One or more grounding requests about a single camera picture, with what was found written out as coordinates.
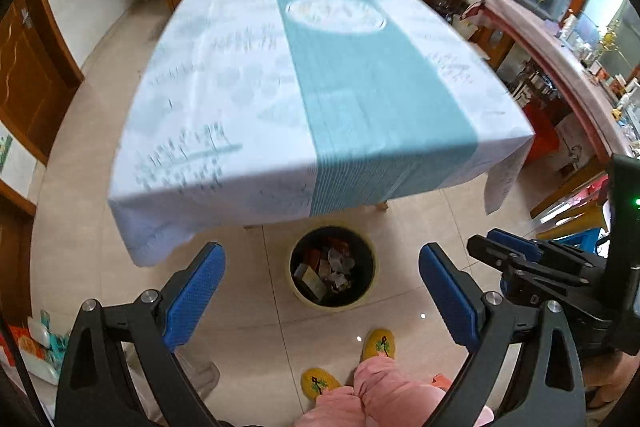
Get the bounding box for pink covered table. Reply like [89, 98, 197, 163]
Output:
[462, 0, 640, 188]

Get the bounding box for clear plastic stool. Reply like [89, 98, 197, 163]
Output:
[125, 342, 221, 408]

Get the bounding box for heap of discarded packaging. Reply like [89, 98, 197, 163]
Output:
[292, 234, 358, 295]

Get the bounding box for person's right forearm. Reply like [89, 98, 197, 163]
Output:
[580, 347, 640, 410]

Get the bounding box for children's wall poster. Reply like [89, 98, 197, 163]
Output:
[0, 122, 38, 202]

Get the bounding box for red gold paper packets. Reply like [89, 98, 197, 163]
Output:
[10, 324, 56, 383]

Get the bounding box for round yellow trash bin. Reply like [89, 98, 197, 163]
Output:
[286, 223, 378, 309]

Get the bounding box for yellow embroidered slipper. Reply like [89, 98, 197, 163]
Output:
[360, 328, 397, 362]
[300, 368, 343, 403]

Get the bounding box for person's pink trousers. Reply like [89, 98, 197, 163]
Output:
[295, 354, 496, 427]

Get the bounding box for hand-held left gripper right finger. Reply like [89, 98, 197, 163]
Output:
[417, 242, 588, 427]

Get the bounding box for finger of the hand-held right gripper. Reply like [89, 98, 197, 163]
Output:
[487, 229, 606, 268]
[467, 235, 591, 290]

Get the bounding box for teal and white printed tablecloth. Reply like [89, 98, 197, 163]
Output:
[107, 0, 536, 268]

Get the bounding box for red cardboard box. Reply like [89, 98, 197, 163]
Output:
[522, 99, 561, 168]

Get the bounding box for brown wooden door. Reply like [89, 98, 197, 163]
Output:
[0, 0, 86, 165]
[0, 192, 36, 333]

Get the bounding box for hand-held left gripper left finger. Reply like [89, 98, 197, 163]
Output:
[55, 242, 228, 427]

